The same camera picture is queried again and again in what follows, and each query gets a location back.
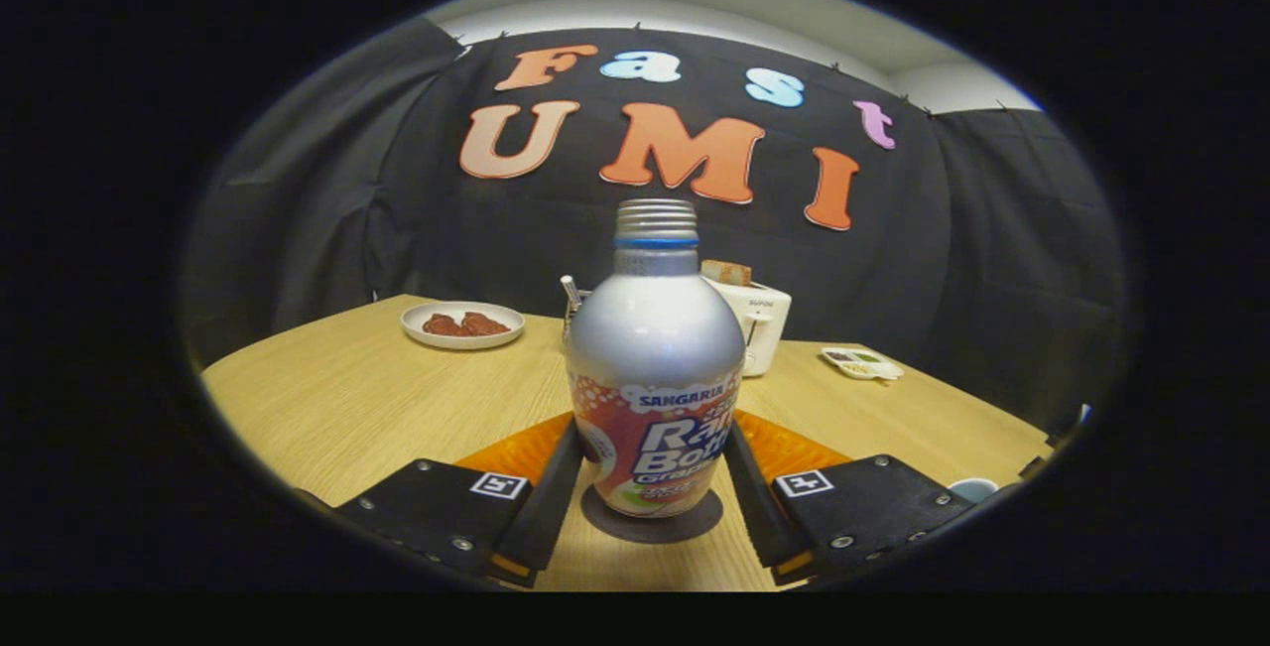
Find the white cup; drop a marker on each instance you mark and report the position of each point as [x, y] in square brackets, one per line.
[972, 490]

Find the brown round coaster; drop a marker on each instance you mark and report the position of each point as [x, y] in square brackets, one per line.
[650, 529]

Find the white divided condiment tray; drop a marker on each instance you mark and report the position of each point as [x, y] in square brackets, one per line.
[861, 364]

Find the red meat piece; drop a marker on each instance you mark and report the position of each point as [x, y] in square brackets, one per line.
[486, 324]
[442, 325]

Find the toasted bread slice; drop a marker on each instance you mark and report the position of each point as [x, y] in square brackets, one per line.
[727, 273]

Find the white round plate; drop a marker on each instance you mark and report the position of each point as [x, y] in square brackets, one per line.
[461, 341]

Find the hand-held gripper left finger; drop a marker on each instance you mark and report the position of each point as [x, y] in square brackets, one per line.
[551, 517]

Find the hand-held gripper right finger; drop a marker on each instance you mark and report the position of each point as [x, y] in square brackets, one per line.
[754, 517]

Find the white toaster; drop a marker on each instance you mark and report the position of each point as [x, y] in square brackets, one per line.
[766, 323]

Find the wooden table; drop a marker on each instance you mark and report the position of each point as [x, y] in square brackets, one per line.
[347, 408]

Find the black backdrop cloth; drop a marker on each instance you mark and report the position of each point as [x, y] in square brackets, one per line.
[943, 259]

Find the silver juice bottle pink label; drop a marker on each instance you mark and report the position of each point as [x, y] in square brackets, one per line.
[653, 338]

